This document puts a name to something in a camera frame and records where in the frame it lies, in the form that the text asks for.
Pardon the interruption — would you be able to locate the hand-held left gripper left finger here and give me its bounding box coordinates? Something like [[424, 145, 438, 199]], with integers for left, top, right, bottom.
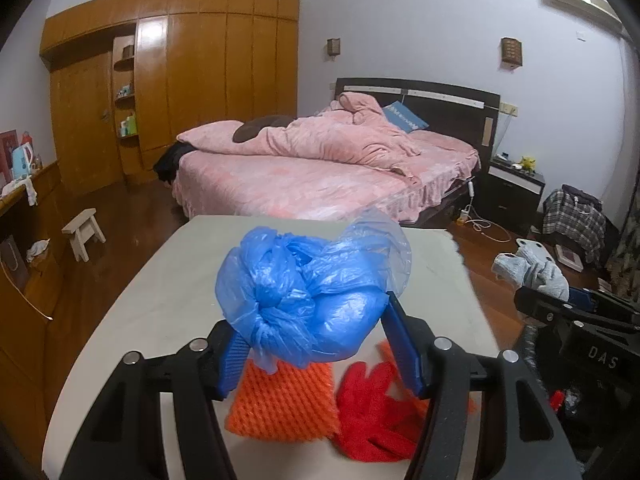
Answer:
[[59, 320, 251, 480]]

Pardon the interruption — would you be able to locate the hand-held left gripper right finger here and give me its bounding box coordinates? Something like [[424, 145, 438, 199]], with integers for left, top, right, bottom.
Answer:
[[382, 291, 586, 480]]

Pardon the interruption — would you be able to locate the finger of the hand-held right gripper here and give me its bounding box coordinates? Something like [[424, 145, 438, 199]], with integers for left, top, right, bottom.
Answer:
[[514, 286, 607, 334], [568, 287, 640, 324]]

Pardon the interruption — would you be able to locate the trash bin with black bag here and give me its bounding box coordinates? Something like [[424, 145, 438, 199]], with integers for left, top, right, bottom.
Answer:
[[515, 322, 640, 480]]

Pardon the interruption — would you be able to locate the blue plastic bag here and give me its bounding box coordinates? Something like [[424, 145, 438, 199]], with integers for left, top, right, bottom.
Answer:
[[215, 205, 414, 376]]

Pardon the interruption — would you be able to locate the white-rimmed maroon scale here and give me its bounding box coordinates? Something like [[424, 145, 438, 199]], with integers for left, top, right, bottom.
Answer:
[[554, 244, 585, 272]]

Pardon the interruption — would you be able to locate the orange foam net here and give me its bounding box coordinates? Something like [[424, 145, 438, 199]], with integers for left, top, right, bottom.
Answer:
[[225, 359, 342, 444]]

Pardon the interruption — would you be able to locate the white bathroom scale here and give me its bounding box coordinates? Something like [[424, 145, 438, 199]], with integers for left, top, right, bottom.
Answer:
[[515, 238, 552, 261]]

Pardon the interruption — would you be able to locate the red foam net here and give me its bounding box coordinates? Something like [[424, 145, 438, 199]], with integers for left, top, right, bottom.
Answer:
[[331, 360, 437, 464]]

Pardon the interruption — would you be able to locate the plaid cloth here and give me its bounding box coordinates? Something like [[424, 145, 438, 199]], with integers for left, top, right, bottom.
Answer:
[[542, 189, 609, 257]]

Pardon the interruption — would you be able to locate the dark patterned curtain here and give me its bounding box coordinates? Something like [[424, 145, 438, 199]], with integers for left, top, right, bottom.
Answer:
[[604, 35, 640, 313]]

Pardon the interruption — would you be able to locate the dark bag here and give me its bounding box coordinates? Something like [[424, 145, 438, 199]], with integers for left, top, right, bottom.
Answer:
[[562, 184, 604, 211]]

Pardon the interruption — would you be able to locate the dark nightstand with white drawer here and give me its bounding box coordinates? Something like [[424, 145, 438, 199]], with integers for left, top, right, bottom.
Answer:
[[487, 157, 546, 209]]

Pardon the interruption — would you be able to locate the pink bed sheet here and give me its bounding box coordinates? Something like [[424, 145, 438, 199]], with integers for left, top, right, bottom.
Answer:
[[172, 130, 482, 224]]

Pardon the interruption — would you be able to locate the small white wooden stool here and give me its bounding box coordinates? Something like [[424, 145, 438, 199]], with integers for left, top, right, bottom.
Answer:
[[61, 208, 107, 263]]

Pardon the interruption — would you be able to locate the wooden side cabinet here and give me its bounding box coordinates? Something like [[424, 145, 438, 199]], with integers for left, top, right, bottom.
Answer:
[[0, 159, 67, 466]]

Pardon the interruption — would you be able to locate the dark cloth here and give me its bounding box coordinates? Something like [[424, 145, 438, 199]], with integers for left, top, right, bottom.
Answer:
[[153, 142, 194, 184]]

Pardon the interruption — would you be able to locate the dark wooden bed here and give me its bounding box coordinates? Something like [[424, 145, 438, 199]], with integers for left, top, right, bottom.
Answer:
[[153, 77, 502, 231]]

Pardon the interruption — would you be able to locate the pink duvet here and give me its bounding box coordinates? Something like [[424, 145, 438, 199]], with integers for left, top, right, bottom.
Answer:
[[177, 92, 427, 181]]

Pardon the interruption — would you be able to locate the blue pillow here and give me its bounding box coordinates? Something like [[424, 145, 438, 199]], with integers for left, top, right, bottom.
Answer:
[[382, 101, 430, 135]]

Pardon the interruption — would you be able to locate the wooden wardrobe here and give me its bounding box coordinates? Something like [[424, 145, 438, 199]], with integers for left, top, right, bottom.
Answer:
[[40, 0, 301, 187]]

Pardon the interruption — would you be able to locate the white floor cable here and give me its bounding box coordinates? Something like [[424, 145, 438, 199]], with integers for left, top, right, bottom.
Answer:
[[465, 200, 512, 242]]

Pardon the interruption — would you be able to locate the large wall lamp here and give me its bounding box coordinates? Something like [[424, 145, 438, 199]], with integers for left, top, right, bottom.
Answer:
[[501, 37, 524, 69]]

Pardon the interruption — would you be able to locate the red picture frame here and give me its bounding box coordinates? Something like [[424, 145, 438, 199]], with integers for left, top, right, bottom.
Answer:
[[0, 130, 20, 187]]

